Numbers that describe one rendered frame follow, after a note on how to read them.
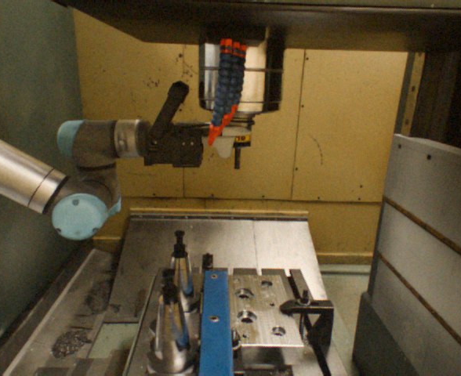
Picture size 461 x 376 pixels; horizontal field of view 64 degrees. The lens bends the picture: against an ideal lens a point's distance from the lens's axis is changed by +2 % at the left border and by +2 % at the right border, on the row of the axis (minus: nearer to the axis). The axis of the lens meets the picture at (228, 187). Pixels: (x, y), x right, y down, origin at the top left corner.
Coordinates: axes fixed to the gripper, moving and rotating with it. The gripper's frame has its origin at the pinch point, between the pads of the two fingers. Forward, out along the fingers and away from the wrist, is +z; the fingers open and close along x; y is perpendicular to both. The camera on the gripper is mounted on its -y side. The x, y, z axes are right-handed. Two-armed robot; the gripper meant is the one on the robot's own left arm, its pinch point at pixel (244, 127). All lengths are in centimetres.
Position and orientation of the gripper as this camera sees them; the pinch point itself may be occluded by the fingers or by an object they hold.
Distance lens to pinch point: 71.4
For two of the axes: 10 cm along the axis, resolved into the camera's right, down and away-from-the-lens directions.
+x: -0.2, 2.9, -9.6
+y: 0.2, 9.6, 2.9
